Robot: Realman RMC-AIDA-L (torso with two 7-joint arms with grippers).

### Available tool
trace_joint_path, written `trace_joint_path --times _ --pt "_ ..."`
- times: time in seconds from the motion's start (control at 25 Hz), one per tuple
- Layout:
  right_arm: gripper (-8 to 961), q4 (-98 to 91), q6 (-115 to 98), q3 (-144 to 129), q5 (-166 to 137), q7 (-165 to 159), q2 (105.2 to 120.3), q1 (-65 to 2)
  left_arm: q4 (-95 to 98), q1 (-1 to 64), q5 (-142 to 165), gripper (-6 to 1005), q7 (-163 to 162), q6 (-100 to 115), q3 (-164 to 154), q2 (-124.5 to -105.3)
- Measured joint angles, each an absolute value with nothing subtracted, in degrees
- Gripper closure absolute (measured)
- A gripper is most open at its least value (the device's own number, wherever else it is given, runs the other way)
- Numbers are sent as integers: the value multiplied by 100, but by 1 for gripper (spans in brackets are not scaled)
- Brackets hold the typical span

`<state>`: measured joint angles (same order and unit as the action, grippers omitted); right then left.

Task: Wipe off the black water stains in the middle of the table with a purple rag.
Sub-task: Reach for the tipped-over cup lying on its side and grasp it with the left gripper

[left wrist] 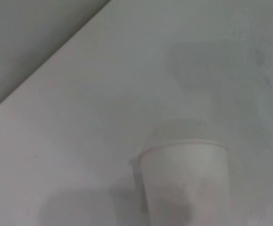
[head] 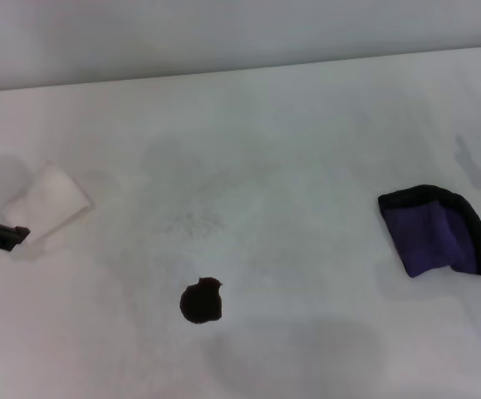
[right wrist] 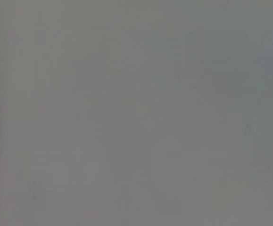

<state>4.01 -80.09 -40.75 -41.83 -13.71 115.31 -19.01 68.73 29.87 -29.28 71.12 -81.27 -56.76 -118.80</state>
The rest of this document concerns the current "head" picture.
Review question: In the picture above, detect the white paper cup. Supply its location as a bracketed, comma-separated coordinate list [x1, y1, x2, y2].
[0, 160, 94, 247]

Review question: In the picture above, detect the purple rag with black border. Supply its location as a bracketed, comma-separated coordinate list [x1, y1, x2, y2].
[377, 184, 481, 279]

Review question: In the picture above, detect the black water stain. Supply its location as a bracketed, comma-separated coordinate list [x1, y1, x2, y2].
[179, 276, 224, 325]

